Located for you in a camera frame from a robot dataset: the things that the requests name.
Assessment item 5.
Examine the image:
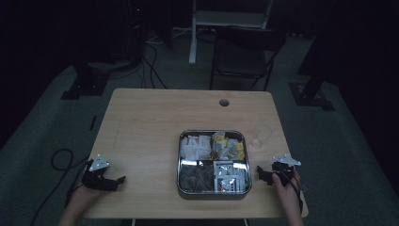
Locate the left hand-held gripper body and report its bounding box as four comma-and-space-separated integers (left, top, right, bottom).
81, 153, 120, 192

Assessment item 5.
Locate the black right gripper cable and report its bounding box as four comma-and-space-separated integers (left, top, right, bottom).
281, 168, 305, 215

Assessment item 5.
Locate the black looped floor cable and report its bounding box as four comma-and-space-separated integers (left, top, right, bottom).
30, 148, 90, 226

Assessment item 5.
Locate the pile of printed white packets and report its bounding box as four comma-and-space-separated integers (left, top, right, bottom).
214, 160, 250, 192

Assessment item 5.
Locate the person's right hand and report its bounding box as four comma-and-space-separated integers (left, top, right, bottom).
271, 169, 302, 205

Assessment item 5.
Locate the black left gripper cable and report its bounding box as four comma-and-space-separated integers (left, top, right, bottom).
65, 159, 92, 208

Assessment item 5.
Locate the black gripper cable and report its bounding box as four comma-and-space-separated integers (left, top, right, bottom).
65, 159, 92, 208
281, 168, 305, 215

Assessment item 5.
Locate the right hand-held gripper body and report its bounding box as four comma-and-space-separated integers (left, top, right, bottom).
270, 153, 302, 186

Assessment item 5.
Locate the clear glass cup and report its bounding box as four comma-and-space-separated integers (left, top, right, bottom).
249, 122, 273, 150

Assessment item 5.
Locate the black floor cables bundle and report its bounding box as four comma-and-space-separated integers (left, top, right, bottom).
136, 40, 168, 89

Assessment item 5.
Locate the pile of dark pyramid tea bags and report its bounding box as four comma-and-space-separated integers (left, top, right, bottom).
179, 161, 215, 193

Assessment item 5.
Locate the pile of yellow-tag tea bags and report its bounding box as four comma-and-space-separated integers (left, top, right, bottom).
211, 132, 247, 161

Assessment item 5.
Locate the clear square lid with knob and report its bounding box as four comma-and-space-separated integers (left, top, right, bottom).
177, 129, 253, 196

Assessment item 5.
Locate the pile of white sachets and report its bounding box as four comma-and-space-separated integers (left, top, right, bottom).
180, 134, 213, 161

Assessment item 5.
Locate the black folding chair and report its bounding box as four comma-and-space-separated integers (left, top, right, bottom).
209, 26, 287, 92

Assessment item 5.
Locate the black stand with flat base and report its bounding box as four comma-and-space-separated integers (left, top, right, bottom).
288, 37, 336, 112
60, 61, 111, 101

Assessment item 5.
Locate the white metal desk frame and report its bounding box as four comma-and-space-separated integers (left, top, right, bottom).
188, 0, 274, 66

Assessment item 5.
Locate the square four-compartment tea box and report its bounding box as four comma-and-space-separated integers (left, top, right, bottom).
176, 129, 253, 201

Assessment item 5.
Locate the person's left hand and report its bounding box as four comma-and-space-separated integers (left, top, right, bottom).
67, 183, 104, 212

